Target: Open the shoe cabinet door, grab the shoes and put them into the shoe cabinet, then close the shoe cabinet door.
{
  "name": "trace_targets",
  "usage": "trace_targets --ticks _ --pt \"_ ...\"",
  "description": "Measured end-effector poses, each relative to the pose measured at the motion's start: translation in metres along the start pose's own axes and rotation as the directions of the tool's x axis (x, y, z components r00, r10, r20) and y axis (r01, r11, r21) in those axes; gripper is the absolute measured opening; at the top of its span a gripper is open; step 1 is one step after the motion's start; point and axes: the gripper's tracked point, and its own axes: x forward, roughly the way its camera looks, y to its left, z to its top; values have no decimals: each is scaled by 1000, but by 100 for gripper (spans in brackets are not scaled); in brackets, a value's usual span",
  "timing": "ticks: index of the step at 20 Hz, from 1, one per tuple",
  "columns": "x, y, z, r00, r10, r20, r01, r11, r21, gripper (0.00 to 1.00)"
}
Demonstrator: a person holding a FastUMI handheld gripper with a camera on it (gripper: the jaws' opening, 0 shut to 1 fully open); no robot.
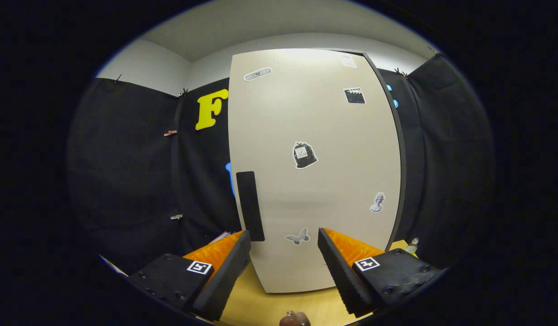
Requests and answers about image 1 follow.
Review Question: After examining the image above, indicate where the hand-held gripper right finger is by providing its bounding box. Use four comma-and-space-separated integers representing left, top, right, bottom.
317, 228, 445, 318

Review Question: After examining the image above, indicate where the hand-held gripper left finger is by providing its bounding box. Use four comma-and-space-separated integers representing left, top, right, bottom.
127, 230, 252, 322

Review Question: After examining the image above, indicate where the black door handle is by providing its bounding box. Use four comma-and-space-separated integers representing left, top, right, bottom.
236, 171, 265, 242

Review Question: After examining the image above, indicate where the beige shoe cabinet door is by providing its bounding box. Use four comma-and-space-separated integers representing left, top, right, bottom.
228, 48, 402, 294

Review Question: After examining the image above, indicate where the dark grey shoe cabinet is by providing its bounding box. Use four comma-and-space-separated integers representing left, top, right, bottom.
338, 49, 408, 253

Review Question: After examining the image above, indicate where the black backdrop cloth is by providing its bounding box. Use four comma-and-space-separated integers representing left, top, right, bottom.
66, 54, 495, 277

